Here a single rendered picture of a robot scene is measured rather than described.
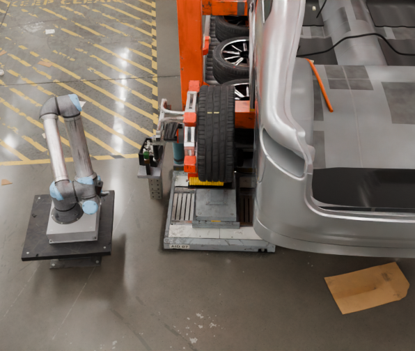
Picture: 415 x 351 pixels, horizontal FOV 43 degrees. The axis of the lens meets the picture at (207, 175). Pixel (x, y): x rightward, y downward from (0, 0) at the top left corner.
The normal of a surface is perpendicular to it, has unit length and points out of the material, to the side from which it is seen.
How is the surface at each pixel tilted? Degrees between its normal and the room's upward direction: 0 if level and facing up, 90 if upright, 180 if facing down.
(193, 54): 90
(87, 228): 1
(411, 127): 22
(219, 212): 0
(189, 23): 90
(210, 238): 0
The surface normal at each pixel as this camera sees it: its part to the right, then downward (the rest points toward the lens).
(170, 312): -0.01, -0.73
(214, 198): -0.04, 0.69
